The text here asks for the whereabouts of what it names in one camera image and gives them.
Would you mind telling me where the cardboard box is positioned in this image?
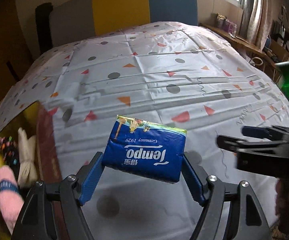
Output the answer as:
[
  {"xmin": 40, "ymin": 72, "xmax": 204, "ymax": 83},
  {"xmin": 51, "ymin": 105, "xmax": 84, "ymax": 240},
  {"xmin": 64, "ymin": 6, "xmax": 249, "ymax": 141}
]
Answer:
[{"xmin": 269, "ymin": 39, "xmax": 289, "ymax": 63}]

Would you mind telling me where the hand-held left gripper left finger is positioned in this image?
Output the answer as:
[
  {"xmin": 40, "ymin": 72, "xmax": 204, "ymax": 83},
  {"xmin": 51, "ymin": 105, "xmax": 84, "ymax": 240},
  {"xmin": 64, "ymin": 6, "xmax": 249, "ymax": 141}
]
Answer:
[{"xmin": 11, "ymin": 151, "xmax": 104, "ymax": 240}]

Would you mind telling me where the small purple box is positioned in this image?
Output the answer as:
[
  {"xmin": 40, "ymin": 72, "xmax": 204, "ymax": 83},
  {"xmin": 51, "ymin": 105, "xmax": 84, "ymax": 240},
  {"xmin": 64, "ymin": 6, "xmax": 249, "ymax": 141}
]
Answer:
[{"xmin": 224, "ymin": 20, "xmax": 236, "ymax": 34}]

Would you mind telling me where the white cloth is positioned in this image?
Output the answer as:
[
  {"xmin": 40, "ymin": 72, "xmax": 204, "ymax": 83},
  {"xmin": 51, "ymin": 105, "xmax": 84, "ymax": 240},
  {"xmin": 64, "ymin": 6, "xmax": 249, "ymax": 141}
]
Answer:
[{"xmin": 17, "ymin": 127, "xmax": 38, "ymax": 188}]

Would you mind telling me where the beige patterned curtain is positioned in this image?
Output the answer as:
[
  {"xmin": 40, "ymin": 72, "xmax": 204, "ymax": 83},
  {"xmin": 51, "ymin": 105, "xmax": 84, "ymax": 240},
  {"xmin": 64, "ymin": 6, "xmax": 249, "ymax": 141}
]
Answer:
[{"xmin": 239, "ymin": 0, "xmax": 272, "ymax": 50}]

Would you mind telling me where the black beaded hair tie bundle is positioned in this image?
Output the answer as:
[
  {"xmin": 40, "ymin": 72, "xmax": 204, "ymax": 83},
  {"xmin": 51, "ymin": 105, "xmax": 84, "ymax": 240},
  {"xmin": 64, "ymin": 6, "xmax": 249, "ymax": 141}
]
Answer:
[{"xmin": 0, "ymin": 136, "xmax": 18, "ymax": 167}]

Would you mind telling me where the wooden window sill shelf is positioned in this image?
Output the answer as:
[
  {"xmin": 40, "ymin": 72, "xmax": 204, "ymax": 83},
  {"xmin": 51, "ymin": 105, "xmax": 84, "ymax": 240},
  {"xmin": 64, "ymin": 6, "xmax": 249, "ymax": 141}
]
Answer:
[{"xmin": 201, "ymin": 23, "xmax": 267, "ymax": 55}]

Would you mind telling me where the black rolled mat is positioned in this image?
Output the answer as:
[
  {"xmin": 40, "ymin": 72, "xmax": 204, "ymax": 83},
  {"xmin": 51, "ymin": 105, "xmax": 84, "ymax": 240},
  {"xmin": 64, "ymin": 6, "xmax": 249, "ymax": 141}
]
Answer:
[{"xmin": 35, "ymin": 2, "xmax": 53, "ymax": 55}]

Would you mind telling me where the grey yellow blue headboard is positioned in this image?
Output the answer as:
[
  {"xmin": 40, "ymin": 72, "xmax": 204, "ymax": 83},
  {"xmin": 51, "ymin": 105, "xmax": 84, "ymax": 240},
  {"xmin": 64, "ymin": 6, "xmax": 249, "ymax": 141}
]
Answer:
[{"xmin": 51, "ymin": 0, "xmax": 198, "ymax": 47}]

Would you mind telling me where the white cord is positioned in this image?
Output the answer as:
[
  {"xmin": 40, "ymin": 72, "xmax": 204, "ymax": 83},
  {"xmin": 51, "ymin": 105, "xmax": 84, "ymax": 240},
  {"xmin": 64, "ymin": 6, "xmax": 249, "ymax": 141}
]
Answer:
[{"xmin": 249, "ymin": 57, "xmax": 265, "ymax": 67}]

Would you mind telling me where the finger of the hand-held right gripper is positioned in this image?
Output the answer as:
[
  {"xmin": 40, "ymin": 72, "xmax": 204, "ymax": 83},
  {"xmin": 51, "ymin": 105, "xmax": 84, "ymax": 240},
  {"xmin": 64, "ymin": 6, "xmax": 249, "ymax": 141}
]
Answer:
[
  {"xmin": 242, "ymin": 126, "xmax": 289, "ymax": 140},
  {"xmin": 216, "ymin": 134, "xmax": 289, "ymax": 178}
]

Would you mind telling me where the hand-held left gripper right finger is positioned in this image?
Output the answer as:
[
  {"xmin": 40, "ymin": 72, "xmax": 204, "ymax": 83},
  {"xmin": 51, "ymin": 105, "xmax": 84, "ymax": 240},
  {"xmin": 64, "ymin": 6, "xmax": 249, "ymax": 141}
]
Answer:
[{"xmin": 182, "ymin": 152, "xmax": 272, "ymax": 240}]

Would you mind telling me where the blue tissue pack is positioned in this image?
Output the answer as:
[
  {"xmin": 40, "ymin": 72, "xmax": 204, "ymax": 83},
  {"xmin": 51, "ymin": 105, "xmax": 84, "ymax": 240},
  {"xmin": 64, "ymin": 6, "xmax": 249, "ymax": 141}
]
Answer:
[{"xmin": 102, "ymin": 115, "xmax": 187, "ymax": 183}]

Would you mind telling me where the pink towel roll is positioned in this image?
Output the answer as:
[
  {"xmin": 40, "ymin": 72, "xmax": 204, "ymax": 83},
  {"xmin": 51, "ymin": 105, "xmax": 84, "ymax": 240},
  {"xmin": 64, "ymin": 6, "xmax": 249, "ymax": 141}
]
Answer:
[{"xmin": 0, "ymin": 166, "xmax": 25, "ymax": 234}]

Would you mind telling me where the gold tin tray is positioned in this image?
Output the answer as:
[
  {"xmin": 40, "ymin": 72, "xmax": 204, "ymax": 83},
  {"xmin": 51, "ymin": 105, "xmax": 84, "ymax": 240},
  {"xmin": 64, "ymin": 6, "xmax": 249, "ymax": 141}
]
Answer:
[{"xmin": 0, "ymin": 100, "xmax": 62, "ymax": 240}]

